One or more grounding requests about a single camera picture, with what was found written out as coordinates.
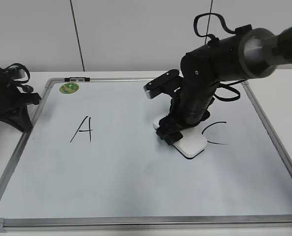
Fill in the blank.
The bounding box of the round green magnet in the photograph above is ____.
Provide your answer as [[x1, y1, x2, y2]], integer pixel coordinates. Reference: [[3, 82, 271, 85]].
[[59, 82, 80, 94]]

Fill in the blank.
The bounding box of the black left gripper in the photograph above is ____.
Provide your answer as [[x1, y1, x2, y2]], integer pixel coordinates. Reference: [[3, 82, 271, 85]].
[[0, 63, 41, 132]]

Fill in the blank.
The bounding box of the black and grey marker clip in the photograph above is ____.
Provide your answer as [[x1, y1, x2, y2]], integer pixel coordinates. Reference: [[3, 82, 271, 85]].
[[64, 77, 90, 82]]

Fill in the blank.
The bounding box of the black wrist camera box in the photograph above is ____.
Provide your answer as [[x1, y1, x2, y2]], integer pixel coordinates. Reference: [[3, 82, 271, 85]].
[[144, 69, 183, 99]]

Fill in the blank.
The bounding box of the white board eraser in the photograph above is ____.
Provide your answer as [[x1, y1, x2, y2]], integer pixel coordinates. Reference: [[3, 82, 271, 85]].
[[146, 112, 207, 161]]

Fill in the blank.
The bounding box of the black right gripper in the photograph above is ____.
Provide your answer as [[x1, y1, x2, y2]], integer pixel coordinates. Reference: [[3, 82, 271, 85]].
[[156, 71, 219, 146]]

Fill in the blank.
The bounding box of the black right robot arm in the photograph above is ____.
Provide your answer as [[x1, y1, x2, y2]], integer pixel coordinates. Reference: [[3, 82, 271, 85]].
[[156, 25, 292, 145]]

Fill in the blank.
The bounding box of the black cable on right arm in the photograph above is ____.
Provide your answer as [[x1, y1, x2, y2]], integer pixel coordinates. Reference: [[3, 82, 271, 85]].
[[193, 12, 242, 102]]

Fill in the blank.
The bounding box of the white board with grey frame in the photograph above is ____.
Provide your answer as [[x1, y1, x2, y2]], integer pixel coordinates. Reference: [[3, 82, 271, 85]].
[[0, 78, 292, 230]]

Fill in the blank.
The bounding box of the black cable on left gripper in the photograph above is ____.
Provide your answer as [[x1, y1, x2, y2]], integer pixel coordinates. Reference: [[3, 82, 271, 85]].
[[2, 63, 34, 93]]

